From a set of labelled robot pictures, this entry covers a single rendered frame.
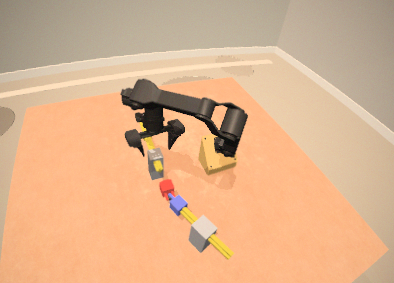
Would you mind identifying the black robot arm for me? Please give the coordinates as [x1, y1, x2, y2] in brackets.
[120, 78, 248, 158]

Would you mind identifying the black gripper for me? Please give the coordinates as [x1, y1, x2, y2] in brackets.
[125, 112, 185, 158]

